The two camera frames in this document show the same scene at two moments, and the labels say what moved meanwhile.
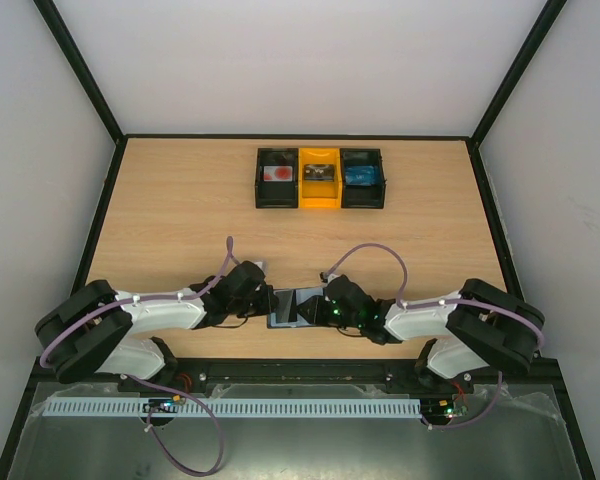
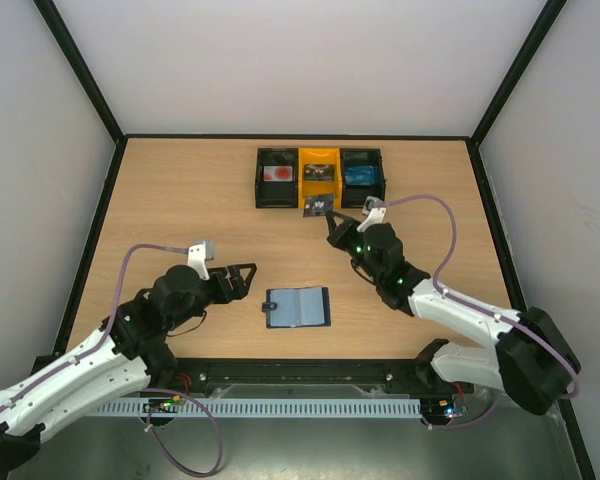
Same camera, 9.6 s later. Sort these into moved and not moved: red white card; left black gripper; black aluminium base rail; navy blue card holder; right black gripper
Moved: left black gripper; right black gripper
Not moved: black aluminium base rail; red white card; navy blue card holder
